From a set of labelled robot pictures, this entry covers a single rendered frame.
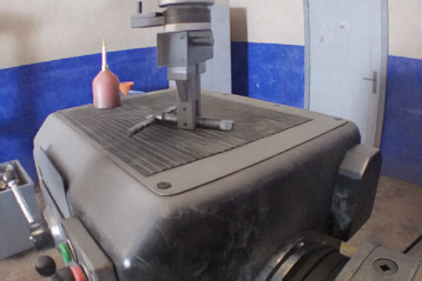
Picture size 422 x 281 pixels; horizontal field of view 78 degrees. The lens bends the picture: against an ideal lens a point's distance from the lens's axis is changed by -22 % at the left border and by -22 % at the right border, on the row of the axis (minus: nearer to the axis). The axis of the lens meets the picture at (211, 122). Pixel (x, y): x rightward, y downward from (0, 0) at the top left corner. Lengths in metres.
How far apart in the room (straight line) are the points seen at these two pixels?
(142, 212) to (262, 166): 0.16
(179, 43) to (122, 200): 0.22
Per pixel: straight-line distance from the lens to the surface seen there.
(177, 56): 0.45
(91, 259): 0.36
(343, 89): 3.72
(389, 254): 0.47
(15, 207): 2.42
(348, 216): 0.58
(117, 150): 0.46
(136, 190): 0.36
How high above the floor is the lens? 1.49
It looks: 16 degrees down
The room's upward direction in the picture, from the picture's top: 1 degrees counter-clockwise
